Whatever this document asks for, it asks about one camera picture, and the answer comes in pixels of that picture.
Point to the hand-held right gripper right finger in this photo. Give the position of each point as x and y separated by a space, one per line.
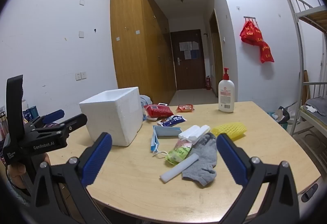
232 160

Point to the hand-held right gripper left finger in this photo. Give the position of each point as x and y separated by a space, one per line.
97 160

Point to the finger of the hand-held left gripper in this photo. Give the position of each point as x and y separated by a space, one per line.
53 115
75 123

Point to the yellow foam net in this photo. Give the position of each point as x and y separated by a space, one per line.
230 130

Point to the grey sock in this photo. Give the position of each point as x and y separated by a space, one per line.
201 160

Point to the white foam box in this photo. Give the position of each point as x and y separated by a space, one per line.
112 116

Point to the white foam block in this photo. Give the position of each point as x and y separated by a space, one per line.
203 133
189 132

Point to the white foam stick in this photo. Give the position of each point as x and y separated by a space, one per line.
178 169

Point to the green snack packet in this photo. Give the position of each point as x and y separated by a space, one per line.
177 153

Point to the person's left hand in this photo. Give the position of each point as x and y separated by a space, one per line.
16 175

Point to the white lotion pump bottle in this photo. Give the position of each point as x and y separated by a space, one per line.
226 96

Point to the dark bag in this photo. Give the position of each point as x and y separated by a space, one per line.
282 114

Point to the small orange snack packet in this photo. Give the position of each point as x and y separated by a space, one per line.
185 108

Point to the blue snack packet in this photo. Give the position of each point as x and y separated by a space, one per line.
172 120

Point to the grey-blue cloth pile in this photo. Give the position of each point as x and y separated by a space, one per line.
145 101

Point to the large red snack packet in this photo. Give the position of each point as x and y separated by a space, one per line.
158 111

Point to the red fire extinguisher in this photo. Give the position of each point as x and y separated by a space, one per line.
208 83

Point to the wooden wardrobe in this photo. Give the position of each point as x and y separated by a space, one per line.
135 60

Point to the small white box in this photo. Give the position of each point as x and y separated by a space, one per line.
163 104

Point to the dark brown door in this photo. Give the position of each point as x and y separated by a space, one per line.
190 73

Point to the wooden side door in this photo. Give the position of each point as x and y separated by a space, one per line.
216 60

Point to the grey clothes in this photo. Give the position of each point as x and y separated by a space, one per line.
318 104

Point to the wooden board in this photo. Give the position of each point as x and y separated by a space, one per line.
306 86

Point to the blue paper sheet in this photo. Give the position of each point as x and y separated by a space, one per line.
194 54

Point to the red bag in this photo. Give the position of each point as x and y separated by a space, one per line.
267 52
250 33

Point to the white paper sheet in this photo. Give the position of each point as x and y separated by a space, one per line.
185 46
195 45
187 54

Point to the metal bunk bed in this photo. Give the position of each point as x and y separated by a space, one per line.
299 60

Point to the double wall socket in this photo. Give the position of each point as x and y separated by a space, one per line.
81 75

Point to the metal wall hook rack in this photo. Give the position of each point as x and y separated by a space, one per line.
249 18

